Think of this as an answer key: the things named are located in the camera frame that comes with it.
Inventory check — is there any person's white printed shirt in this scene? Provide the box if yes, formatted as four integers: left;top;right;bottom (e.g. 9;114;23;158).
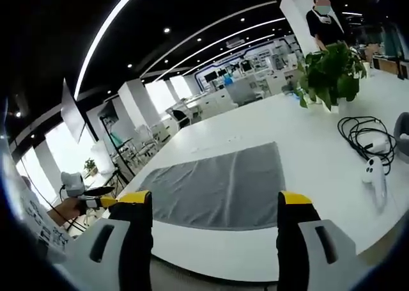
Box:
5;174;75;263

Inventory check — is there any small potted plant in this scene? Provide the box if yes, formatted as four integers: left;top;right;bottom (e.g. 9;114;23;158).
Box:
83;157;97;178

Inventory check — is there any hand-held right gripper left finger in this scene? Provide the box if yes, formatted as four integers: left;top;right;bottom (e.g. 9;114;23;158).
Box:
53;190;154;291

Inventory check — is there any black office chair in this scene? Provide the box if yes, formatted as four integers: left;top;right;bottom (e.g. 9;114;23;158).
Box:
171;108;192;129

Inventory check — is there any white power adapter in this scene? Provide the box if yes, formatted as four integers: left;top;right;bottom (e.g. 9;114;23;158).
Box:
366;136;390;152

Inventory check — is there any grey towel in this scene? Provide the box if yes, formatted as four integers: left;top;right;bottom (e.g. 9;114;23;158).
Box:
137;141;287;232

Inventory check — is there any green potted plant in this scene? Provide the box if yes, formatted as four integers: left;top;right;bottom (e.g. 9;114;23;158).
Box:
296;40;369;113

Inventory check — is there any black light stand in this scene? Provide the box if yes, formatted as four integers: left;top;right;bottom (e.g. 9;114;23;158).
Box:
97;99;136;189

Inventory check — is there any white table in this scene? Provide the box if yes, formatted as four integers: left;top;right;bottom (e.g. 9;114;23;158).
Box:
115;67;409;284

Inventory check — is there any grey reflector panel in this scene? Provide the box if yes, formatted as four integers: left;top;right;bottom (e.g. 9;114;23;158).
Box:
59;77;88;145

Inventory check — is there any thin black cable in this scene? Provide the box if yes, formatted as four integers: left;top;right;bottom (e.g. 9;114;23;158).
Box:
19;162;84;232

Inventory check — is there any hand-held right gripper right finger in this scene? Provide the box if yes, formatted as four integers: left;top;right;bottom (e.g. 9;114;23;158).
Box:
276;191;357;291

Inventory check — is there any grey rounded object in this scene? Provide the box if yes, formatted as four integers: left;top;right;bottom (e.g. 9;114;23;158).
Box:
393;111;409;152

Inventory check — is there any person's left hand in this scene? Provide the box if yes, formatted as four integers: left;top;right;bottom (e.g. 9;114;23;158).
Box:
63;196;88;217

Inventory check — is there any coiled black cable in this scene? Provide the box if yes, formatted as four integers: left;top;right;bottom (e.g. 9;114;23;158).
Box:
337;115;397;176

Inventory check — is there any white handheld controller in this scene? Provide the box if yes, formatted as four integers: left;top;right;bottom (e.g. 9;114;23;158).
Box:
361;156;389;209

